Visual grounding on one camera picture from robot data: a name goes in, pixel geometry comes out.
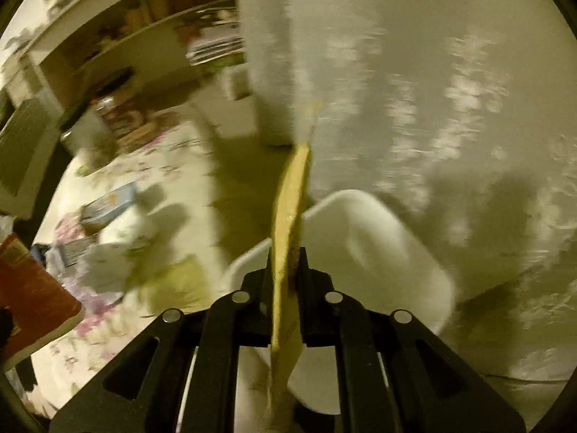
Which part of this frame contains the white plastic trash bin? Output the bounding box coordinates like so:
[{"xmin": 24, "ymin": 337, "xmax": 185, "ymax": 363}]
[{"xmin": 223, "ymin": 190, "xmax": 455, "ymax": 415}]

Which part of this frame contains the crumpled white paper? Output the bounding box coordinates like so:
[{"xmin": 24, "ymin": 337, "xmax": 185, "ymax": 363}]
[{"xmin": 76, "ymin": 205, "xmax": 158, "ymax": 294}]

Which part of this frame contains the orange red box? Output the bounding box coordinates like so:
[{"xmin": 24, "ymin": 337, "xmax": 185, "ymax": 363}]
[{"xmin": 1, "ymin": 233, "xmax": 85, "ymax": 371}]

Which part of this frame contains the blue striped leaflet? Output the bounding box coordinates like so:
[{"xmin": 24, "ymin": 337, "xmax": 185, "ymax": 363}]
[{"xmin": 45, "ymin": 237, "xmax": 97, "ymax": 274}]

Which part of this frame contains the light blue carton box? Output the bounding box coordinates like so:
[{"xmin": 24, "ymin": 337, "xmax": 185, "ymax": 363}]
[{"xmin": 79, "ymin": 182, "xmax": 137, "ymax": 236}]

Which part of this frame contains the floral tablecloth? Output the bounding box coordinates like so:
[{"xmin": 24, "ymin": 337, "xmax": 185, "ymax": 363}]
[{"xmin": 28, "ymin": 120, "xmax": 227, "ymax": 418}]

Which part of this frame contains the white lidded jar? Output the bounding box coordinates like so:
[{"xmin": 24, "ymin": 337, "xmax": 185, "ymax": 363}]
[{"xmin": 60, "ymin": 108, "xmax": 117, "ymax": 176}]

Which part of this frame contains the brown glass jar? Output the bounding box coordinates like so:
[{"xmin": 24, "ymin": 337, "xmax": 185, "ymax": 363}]
[{"xmin": 94, "ymin": 93, "xmax": 147, "ymax": 141}]

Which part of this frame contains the white lace curtain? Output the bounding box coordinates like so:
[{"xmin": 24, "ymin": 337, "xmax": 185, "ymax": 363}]
[{"xmin": 239, "ymin": 0, "xmax": 576, "ymax": 382}]

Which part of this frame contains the white shelf unit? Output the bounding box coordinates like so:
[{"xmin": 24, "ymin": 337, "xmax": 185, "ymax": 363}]
[{"xmin": 25, "ymin": 0, "xmax": 226, "ymax": 108}]

